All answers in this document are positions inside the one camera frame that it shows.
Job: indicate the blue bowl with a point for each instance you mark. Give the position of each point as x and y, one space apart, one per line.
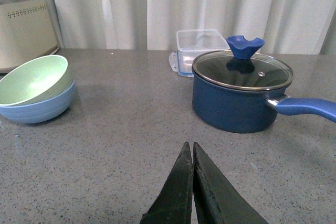
40 111

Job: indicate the dark blue saucepan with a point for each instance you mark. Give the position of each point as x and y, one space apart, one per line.
241 111

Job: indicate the green bowl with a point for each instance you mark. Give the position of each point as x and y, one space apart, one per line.
36 80

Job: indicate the glass lid blue knob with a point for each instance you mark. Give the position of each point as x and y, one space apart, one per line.
243 68

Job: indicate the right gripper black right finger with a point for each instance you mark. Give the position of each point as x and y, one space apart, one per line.
216 199

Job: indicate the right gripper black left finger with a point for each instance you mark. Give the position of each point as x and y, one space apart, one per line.
174 202

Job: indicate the cream toaster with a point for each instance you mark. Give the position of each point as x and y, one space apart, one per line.
26 32

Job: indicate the clear plastic food container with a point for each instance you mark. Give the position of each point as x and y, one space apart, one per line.
192 43

